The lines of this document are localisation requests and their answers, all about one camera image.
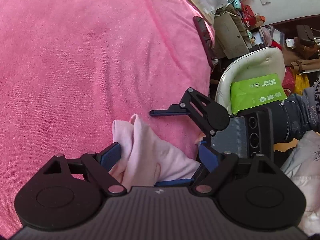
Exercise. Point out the brown handbag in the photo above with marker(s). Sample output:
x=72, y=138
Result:
x=306, y=40

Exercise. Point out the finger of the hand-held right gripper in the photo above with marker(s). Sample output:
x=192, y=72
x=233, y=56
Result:
x=175, y=183
x=162, y=112

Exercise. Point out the white chair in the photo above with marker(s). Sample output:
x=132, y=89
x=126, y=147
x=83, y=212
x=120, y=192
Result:
x=250, y=65

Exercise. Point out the pink fleece blanket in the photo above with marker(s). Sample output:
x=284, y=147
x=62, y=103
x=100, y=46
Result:
x=75, y=67

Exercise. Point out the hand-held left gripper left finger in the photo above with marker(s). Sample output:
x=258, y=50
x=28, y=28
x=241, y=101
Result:
x=111, y=156

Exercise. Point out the white printed cloth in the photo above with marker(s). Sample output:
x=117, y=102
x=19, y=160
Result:
x=302, y=170

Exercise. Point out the dark red phone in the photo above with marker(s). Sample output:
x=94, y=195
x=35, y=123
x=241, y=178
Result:
x=203, y=35

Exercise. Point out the yellow plastic bag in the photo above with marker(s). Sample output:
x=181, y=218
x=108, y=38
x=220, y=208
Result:
x=302, y=83

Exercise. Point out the pink strawberry pants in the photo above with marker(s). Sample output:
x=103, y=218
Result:
x=145, y=155

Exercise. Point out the red box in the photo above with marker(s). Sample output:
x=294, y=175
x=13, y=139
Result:
x=250, y=16

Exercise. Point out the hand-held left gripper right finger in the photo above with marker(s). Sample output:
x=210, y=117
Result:
x=207, y=156

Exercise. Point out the green bag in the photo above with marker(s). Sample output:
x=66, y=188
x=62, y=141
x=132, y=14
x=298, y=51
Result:
x=257, y=92

